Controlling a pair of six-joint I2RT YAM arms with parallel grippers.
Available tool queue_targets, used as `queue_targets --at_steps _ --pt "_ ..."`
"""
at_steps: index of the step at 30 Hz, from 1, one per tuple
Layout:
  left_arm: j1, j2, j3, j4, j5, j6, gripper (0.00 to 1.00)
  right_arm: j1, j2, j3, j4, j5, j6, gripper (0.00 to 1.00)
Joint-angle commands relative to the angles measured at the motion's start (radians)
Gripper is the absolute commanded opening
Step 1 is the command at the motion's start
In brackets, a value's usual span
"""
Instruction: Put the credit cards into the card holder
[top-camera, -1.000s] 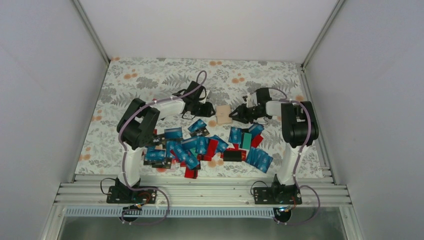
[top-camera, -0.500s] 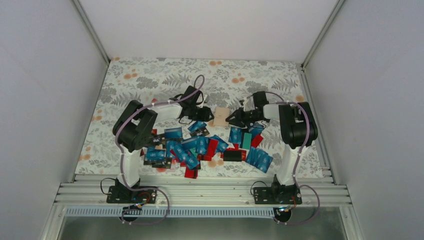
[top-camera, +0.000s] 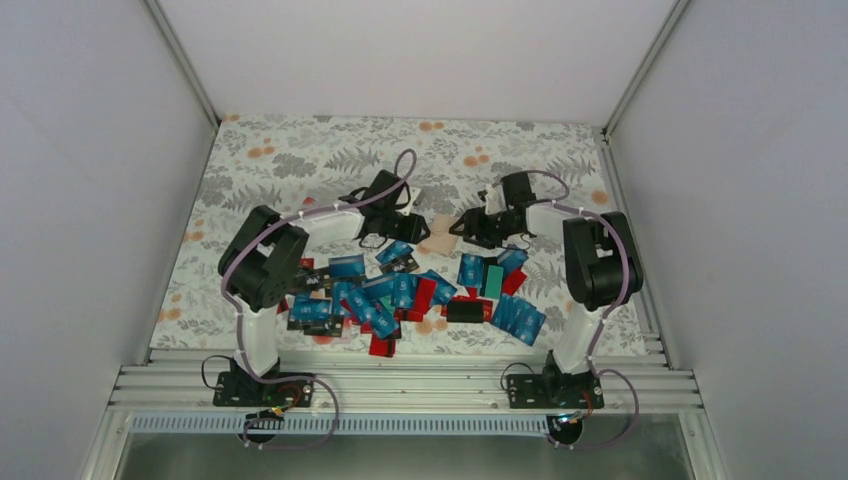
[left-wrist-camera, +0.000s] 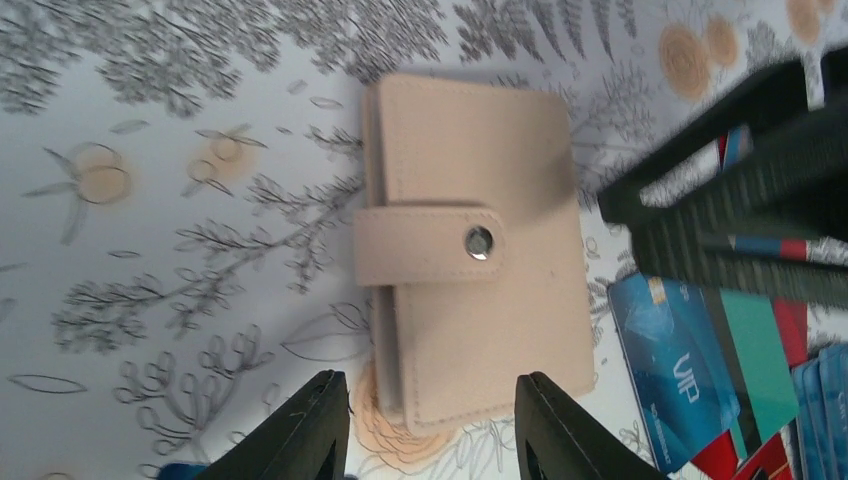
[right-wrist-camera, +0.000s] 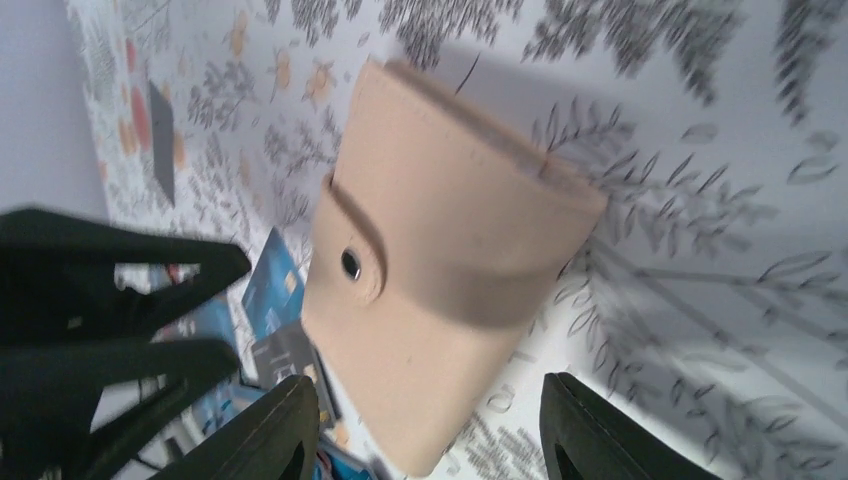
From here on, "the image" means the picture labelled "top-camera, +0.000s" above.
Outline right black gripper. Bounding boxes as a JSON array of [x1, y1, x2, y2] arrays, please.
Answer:
[[450, 206, 520, 249]]

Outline beige leather card holder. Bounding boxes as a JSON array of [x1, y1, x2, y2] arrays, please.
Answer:
[[418, 214, 459, 256]]

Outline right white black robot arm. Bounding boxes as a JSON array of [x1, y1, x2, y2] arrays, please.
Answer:
[[449, 170, 644, 407]]

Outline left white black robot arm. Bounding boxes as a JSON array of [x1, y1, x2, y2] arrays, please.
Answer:
[[218, 170, 430, 405]]

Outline blue card upper centre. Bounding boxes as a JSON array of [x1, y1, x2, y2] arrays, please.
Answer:
[[376, 240, 414, 265]]

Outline blue card upper right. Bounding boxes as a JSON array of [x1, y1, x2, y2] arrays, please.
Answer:
[[457, 253, 484, 289]]

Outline green card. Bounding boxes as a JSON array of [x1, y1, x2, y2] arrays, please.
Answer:
[[479, 265, 505, 299]]

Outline black VIP card left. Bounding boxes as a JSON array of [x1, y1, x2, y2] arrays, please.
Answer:
[[288, 267, 335, 295]]

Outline blue card stack right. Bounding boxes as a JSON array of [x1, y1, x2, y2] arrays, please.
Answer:
[[491, 294, 547, 346]]

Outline blue card left lower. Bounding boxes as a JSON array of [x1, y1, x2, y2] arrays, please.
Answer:
[[290, 296, 331, 324]]

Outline red card bottom centre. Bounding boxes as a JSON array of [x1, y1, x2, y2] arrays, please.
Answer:
[[368, 335, 397, 358]]

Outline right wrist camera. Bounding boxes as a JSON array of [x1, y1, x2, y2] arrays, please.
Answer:
[[482, 185, 507, 215]]

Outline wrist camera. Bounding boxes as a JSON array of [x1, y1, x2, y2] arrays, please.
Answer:
[[482, 185, 507, 215], [395, 186, 421, 216]]

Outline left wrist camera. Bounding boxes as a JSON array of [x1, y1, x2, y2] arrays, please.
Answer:
[[395, 186, 421, 216]]

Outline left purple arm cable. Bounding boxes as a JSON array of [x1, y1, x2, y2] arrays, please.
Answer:
[[220, 148, 419, 452]]

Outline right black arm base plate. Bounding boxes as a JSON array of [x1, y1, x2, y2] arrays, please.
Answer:
[[505, 372, 605, 410]]

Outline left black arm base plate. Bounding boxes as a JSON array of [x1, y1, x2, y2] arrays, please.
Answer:
[[212, 371, 315, 408]]

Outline aluminium rail frame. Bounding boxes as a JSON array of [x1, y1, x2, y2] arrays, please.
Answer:
[[108, 349, 704, 414]]

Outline grey slotted cable duct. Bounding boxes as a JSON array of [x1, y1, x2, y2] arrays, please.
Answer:
[[127, 412, 548, 437]]

